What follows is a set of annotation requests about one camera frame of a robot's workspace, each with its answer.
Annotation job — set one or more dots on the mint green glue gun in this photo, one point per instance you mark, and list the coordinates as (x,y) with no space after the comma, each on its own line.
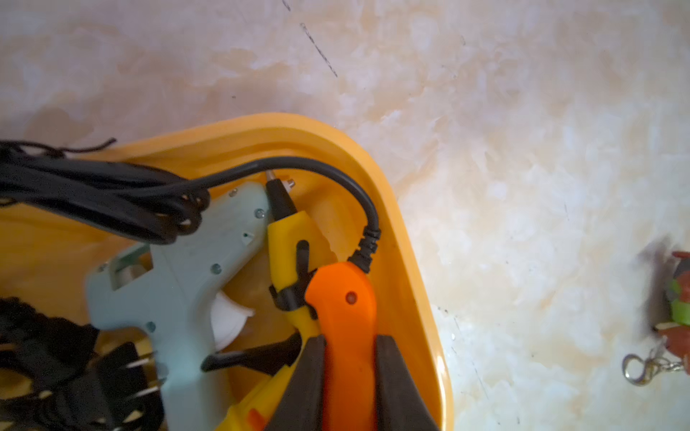
(168,290)

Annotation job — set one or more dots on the yellow hot glue gun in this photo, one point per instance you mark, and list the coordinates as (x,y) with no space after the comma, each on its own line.
(297,248)

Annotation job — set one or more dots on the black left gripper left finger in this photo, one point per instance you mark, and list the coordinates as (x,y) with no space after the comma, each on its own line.
(301,406)

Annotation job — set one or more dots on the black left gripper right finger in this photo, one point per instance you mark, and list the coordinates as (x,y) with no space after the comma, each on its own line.
(398,401)

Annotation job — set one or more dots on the red green toy keychain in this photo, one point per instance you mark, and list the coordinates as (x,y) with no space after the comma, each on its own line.
(671,354)

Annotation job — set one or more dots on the orange hot glue gun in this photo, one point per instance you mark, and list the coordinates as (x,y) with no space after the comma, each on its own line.
(157,207)

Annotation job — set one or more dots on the yellow plastic storage box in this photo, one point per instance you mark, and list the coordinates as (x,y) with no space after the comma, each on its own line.
(45,258)

